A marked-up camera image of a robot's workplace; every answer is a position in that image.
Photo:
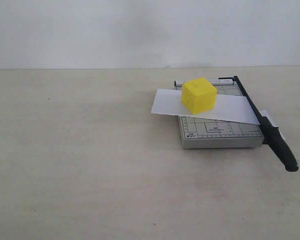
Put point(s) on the yellow cube block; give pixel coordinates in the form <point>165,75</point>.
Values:
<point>198,95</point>

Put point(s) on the white paper strip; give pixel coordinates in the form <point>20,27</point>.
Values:
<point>227,107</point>

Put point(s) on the black cutter blade lever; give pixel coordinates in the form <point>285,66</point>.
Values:
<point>272,136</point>

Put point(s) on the grey paper cutter base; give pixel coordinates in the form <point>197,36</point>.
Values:
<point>200,133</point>

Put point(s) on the white paper sheet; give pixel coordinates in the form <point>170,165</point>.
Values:
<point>264,113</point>

